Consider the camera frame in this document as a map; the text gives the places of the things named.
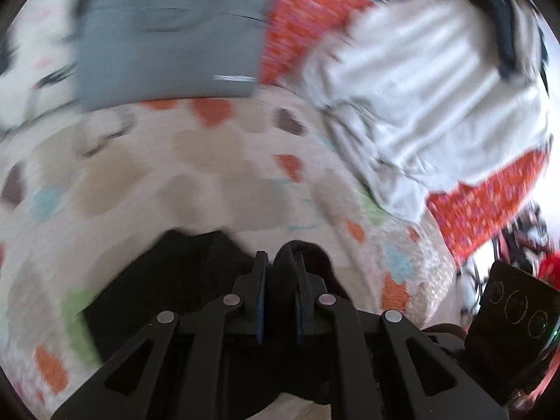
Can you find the grey laptop bag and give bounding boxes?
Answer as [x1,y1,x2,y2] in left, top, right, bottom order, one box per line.
[76,0,274,110]

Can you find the heart pattern quilt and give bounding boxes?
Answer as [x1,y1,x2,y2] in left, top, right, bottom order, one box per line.
[1,87,456,419]

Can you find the white fleece blanket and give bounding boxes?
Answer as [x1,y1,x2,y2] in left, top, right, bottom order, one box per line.
[292,0,550,223]

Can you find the red floral blanket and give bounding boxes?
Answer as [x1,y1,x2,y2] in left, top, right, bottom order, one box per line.
[259,0,370,84]

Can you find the white printed pillow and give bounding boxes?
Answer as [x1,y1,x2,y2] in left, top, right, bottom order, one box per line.
[1,0,81,134]

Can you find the black pants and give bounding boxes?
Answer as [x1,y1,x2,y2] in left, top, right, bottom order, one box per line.
[82,227,351,405]

